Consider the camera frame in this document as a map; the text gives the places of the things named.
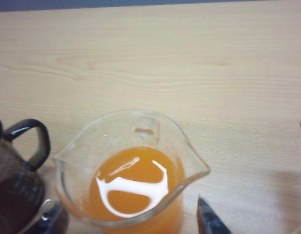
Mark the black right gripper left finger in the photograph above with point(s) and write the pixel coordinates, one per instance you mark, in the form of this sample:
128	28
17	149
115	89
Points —
55	221

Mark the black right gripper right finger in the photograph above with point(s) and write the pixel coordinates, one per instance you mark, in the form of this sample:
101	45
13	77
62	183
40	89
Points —
209	221

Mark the clear cup with orange juice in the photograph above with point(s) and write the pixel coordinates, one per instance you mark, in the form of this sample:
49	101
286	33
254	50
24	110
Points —
131	175

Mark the smoky grey measuring cup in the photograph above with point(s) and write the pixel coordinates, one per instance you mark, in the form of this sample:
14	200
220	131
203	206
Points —
14	190

